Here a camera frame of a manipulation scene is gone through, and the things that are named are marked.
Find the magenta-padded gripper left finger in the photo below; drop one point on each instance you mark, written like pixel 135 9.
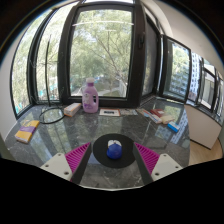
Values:
pixel 76 159

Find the orange and white carton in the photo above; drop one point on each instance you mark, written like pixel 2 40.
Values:
pixel 72 109

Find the purple detergent bottle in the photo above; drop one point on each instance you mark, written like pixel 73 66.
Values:
pixel 90 100

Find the blue and white computer mouse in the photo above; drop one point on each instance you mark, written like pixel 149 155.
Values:
pixel 114 151

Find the red flat box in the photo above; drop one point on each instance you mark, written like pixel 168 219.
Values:
pixel 157 112

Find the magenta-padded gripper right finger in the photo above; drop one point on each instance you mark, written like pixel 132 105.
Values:
pixel 149 159

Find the pale flat leaflet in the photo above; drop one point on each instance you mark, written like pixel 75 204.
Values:
pixel 128 112

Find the beige flat box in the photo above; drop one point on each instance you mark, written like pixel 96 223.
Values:
pixel 167 119

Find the blue small box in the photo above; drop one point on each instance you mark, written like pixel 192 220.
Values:
pixel 173 126

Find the round black mouse pad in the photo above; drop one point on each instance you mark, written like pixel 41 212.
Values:
pixel 100 151

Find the white card with orange border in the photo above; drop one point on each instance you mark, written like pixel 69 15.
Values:
pixel 109 112

